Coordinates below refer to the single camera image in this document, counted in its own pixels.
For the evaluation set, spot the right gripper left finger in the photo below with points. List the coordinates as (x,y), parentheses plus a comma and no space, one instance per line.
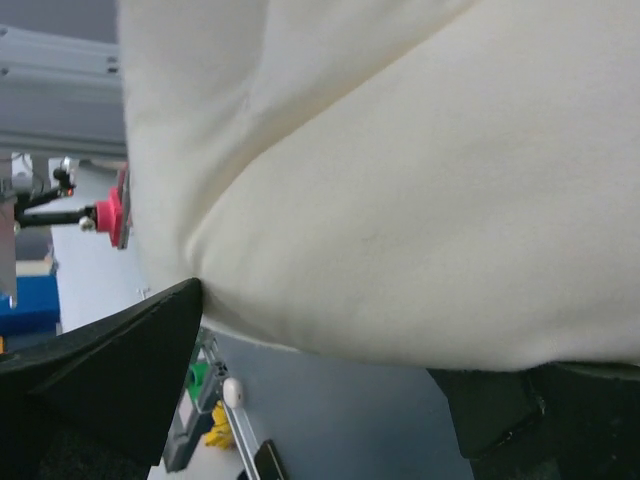
(97,402)

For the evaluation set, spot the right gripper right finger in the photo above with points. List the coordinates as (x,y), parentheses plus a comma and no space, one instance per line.
(556,421)

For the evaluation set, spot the cream pillow with bear print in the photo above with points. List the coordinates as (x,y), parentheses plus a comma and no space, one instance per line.
(445,184)

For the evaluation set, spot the blue box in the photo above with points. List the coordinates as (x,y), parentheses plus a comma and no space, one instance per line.
(38,307)

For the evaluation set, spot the yellow green toy pieces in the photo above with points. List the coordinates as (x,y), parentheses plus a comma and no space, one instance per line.
(200,417)

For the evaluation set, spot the red camera mount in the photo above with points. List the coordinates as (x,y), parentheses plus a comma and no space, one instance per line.
(110,216)

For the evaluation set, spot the aluminium frame rail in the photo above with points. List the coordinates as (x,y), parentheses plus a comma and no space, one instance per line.
(60,96)

